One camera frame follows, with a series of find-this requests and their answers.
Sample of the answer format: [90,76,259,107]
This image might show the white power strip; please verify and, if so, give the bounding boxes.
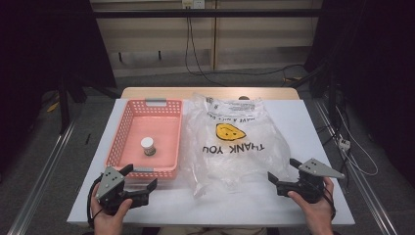
[338,137,352,152]

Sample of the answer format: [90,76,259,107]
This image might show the black curtain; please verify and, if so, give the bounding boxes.
[0,0,117,177]
[303,0,415,189]

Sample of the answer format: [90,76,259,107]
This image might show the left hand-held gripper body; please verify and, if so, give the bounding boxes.
[95,165,152,216]

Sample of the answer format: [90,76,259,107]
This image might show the aluminium floor rail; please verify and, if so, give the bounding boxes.
[313,98,399,235]
[7,119,78,235]

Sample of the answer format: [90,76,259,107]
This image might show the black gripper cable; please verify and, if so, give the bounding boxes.
[85,175,105,230]
[322,185,337,220]

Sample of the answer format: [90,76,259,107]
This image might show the person's right hand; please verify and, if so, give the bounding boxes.
[287,176,336,235]

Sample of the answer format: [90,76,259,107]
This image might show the small jar with white lid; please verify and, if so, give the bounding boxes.
[140,136,158,157]

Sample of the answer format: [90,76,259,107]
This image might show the pink plastic basket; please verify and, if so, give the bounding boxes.
[104,98,184,180]

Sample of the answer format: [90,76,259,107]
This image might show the black floor cable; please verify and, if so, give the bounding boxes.
[195,64,309,86]

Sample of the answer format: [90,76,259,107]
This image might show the white wall socket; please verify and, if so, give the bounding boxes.
[181,0,207,10]

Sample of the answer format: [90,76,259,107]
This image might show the person's left hand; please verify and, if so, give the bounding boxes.
[90,191,134,235]

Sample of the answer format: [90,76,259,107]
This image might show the black metal stand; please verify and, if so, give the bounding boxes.
[57,72,88,135]

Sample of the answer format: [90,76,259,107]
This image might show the black hanging cable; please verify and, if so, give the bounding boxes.
[184,16,227,87]

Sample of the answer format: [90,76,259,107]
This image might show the thin white cable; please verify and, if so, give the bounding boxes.
[335,106,380,177]

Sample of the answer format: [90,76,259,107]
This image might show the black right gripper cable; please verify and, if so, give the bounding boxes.
[322,185,337,220]

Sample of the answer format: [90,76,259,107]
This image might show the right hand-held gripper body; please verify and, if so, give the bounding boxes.
[275,158,346,205]

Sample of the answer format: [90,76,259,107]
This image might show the clear plastic bag yellow smiley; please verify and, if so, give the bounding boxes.
[179,92,292,199]

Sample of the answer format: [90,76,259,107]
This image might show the black horizontal metal bar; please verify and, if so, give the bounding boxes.
[92,8,324,19]

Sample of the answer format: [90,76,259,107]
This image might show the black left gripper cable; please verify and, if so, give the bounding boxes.
[85,175,105,230]

